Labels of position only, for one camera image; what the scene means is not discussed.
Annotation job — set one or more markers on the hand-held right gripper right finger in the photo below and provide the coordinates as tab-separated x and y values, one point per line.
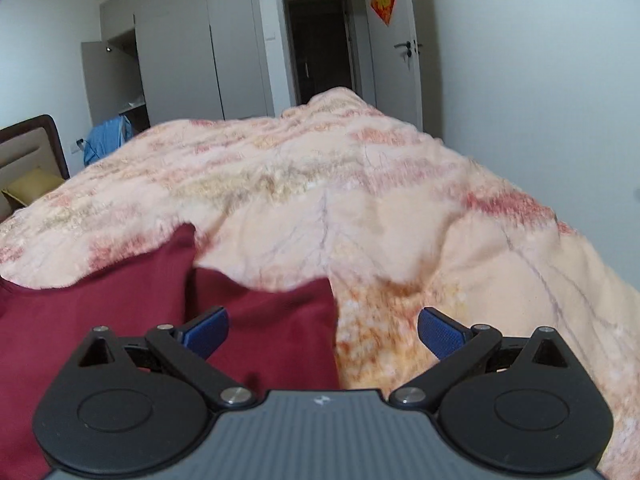
439	331

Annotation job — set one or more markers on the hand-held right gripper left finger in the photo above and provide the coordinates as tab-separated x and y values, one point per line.
207	331

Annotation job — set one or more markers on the dark red long-sleeved sweater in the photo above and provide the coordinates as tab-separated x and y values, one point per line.
100	300

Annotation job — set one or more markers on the floral peach quilt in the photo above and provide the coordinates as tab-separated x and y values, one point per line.
350	200

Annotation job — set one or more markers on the blue cloth bundle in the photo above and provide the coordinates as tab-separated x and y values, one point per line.
106	139

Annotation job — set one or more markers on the olive yellow pillow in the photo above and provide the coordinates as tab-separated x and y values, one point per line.
31	187

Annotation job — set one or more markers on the brown padded bed headboard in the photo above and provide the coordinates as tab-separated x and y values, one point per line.
30	152

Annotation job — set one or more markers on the grey built-in wardrobe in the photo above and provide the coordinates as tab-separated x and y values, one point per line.
185	50

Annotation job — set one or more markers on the white room door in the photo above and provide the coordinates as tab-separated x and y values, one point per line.
395	45

